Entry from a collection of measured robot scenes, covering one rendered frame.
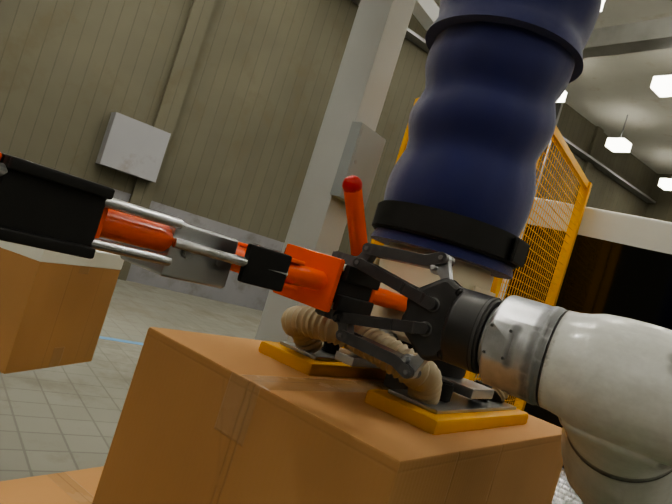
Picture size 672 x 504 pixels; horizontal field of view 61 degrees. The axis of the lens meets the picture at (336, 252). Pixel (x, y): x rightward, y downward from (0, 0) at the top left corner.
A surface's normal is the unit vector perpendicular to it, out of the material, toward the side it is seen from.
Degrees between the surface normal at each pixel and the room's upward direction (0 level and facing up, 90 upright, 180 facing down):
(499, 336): 90
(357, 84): 90
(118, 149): 90
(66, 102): 90
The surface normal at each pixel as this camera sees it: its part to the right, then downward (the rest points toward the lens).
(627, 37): -0.77, -0.25
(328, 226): 0.79, 0.24
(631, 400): -0.54, -0.03
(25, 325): 0.93, 0.29
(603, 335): -0.33, -0.74
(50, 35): 0.58, 0.16
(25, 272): -0.23, -0.09
